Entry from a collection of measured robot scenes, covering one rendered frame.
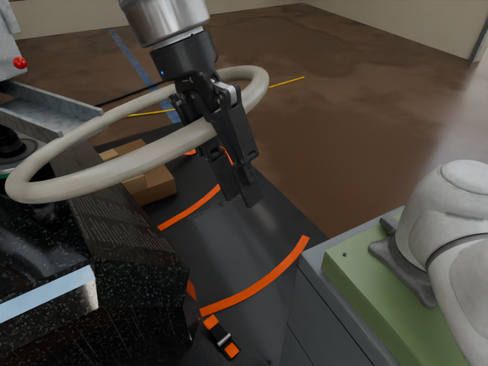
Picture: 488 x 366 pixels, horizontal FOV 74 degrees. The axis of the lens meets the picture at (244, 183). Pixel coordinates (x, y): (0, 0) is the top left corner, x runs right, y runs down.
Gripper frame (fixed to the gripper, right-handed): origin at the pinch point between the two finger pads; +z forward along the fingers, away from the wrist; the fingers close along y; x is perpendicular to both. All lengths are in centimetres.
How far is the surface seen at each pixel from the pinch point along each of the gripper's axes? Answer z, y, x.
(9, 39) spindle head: -34, 74, 4
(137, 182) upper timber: 48, 156, -27
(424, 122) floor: 123, 89, -263
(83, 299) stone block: 25, 43, 27
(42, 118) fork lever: -14, 61, 9
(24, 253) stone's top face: 12, 57, 31
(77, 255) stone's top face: 17, 48, 22
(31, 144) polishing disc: -6, 93, 13
